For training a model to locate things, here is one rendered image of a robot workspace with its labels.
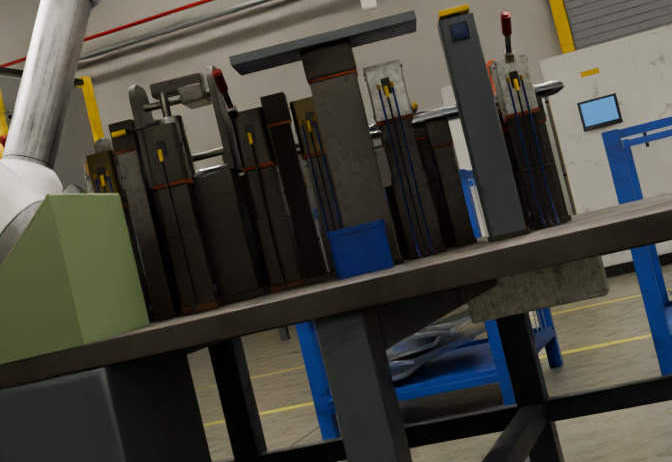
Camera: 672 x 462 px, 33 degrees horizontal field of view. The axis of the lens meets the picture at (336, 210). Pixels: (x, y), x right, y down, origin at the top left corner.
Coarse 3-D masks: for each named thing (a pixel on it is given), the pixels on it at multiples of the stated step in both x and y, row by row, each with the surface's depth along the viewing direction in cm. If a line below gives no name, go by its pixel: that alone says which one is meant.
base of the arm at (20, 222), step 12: (72, 192) 199; (84, 192) 200; (36, 204) 198; (24, 216) 195; (12, 228) 194; (24, 228) 194; (0, 240) 194; (12, 240) 193; (0, 252) 194; (0, 264) 195
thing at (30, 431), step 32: (32, 384) 185; (64, 384) 183; (96, 384) 181; (128, 384) 187; (160, 384) 197; (192, 384) 208; (0, 416) 187; (32, 416) 185; (64, 416) 183; (96, 416) 182; (128, 416) 184; (160, 416) 194; (192, 416) 205; (0, 448) 187; (32, 448) 185; (64, 448) 184; (96, 448) 182; (128, 448) 182; (160, 448) 192; (192, 448) 202
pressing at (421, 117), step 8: (536, 88) 249; (544, 88) 249; (552, 88) 260; (560, 88) 258; (496, 96) 249; (544, 96) 267; (496, 104) 266; (424, 112) 250; (432, 112) 250; (440, 112) 250; (448, 112) 250; (456, 112) 261; (416, 120) 250; (424, 120) 264; (448, 120) 268; (376, 128) 251; (416, 128) 269; (376, 136) 269; (296, 144) 252; (208, 168) 258; (216, 168) 258; (224, 168) 257; (200, 176) 258
